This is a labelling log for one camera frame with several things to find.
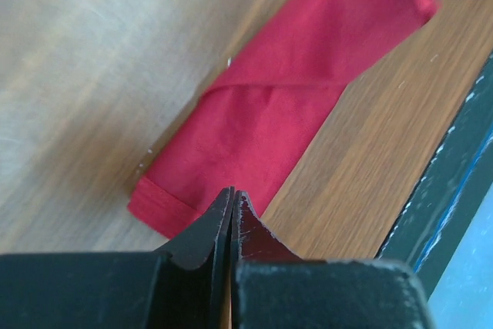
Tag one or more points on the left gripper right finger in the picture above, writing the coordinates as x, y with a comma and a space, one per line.
272, 287

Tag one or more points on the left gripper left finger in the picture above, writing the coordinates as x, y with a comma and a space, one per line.
179, 285

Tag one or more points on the red cloth napkin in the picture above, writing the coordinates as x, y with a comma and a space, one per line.
255, 121

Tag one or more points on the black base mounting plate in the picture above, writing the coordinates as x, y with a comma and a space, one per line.
449, 192

